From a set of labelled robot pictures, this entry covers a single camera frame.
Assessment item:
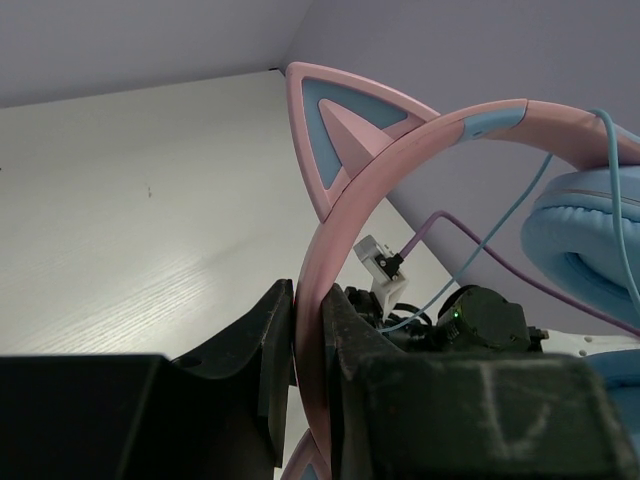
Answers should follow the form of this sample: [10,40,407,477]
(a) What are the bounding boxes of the pink blue cat-ear headphones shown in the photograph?
[284,57,639,458]

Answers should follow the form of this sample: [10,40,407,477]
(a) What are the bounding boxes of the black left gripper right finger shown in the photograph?
[322,287,639,479]

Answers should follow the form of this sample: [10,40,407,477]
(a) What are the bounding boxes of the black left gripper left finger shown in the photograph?
[1,279,294,479]

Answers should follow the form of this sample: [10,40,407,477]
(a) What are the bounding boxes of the blue headphone cable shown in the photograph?
[377,108,640,335]

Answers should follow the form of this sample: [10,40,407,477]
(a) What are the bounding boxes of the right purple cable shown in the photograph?
[399,210,640,339]

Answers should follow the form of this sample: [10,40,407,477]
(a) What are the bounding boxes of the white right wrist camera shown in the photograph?
[353,235,409,317]

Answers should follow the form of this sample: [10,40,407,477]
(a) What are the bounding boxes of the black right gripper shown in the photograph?
[344,286,445,353]

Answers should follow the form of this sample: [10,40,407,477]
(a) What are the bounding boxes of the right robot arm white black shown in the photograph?
[346,285,639,357]

